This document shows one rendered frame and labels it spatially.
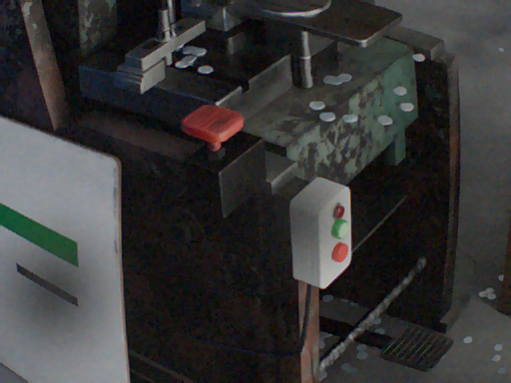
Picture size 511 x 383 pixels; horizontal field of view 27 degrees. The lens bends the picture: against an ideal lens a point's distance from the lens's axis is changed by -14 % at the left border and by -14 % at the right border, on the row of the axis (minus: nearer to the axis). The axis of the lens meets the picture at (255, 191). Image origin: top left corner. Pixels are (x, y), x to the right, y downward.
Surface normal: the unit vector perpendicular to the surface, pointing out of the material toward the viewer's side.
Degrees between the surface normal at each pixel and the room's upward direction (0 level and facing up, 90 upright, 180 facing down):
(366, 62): 0
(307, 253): 90
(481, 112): 0
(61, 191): 78
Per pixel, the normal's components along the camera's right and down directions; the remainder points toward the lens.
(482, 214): -0.07, -0.83
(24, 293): -0.58, 0.31
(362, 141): 0.80, 0.29
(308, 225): -0.59, 0.49
